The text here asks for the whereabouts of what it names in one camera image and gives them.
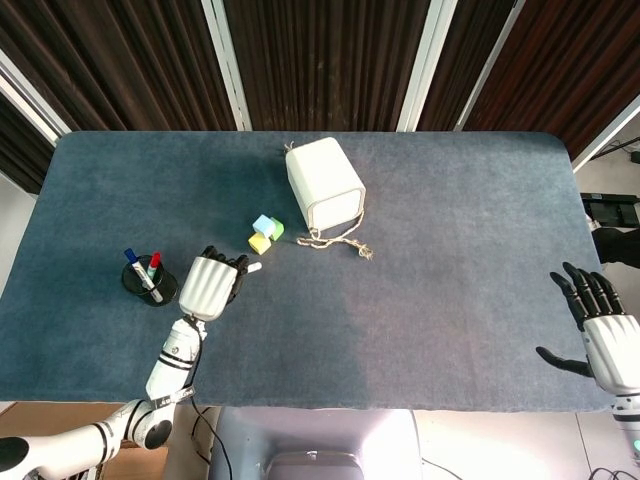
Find blue felt table mat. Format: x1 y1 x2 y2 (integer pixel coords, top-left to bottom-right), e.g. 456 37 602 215
0 130 614 414

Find black equipment rack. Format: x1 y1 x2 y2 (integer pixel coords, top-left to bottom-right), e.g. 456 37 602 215
581 191 640 227

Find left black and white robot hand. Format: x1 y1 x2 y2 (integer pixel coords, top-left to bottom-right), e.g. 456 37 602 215
178 244 250 323

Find beige jute rope handle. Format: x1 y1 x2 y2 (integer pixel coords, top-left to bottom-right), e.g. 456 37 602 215
295 209 376 261

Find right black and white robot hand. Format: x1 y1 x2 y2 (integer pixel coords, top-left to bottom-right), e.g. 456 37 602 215
535 261 640 397

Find white metal frame post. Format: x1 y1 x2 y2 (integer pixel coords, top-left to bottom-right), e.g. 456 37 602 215
453 0 527 132
0 48 72 147
571 93 640 174
201 0 252 132
396 0 459 133

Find black mesh pen holder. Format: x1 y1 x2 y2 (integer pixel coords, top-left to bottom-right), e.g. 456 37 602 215
121 254 180 308

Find yellow cube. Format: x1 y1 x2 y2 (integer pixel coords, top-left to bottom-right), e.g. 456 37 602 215
247 232 272 257

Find blue-capped marker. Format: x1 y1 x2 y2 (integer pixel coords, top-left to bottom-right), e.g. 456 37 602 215
123 247 164 304

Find black floor cable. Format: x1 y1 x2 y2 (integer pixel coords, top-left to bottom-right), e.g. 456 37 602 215
191 407 215 464

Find grey robot torso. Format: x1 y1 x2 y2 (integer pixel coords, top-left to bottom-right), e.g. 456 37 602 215
209 407 424 480

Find brown cardboard box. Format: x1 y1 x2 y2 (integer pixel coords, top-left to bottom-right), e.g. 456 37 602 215
0 401 169 480

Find white storage box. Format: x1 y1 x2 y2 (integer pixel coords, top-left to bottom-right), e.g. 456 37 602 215
284 136 367 233

